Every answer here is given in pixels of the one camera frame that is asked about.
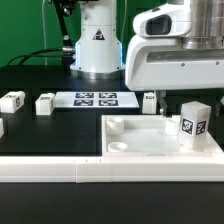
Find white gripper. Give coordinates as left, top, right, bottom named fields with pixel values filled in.
left=125, top=35, right=224, bottom=117

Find white square tabletop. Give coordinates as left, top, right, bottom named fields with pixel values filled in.
left=101, top=115, right=216, bottom=157

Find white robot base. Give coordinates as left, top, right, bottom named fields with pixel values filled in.
left=70, top=0, right=124, bottom=80

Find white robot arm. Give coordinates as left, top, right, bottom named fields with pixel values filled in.
left=125, top=0, right=224, bottom=115

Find white marker sheet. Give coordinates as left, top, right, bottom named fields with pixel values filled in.
left=55, top=92, right=139, bottom=108

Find white U-shaped obstacle fence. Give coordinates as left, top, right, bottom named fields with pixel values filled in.
left=0, top=143, right=224, bottom=183

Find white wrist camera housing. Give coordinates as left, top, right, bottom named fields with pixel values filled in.
left=133, top=3, right=191, bottom=38

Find black camera stand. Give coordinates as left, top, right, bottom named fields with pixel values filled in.
left=48, top=0, right=78, bottom=67

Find black cables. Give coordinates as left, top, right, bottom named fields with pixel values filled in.
left=7, top=47, right=75, bottom=66

